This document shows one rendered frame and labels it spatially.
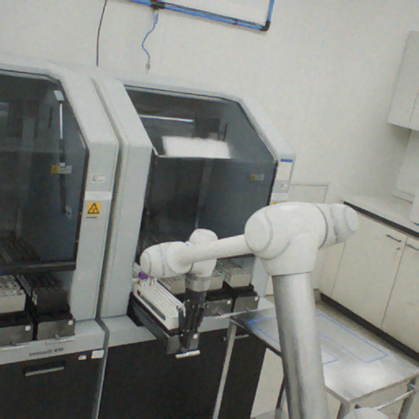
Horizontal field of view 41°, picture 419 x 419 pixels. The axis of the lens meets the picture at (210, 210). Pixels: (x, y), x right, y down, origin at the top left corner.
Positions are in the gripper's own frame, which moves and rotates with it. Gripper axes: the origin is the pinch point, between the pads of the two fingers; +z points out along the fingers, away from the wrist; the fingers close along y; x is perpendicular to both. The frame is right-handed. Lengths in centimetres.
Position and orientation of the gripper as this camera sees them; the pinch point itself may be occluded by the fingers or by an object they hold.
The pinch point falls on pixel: (186, 338)
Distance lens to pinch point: 211.1
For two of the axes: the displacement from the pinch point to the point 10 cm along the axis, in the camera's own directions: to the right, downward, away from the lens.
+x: 5.5, 3.1, -7.8
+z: -1.7, 9.5, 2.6
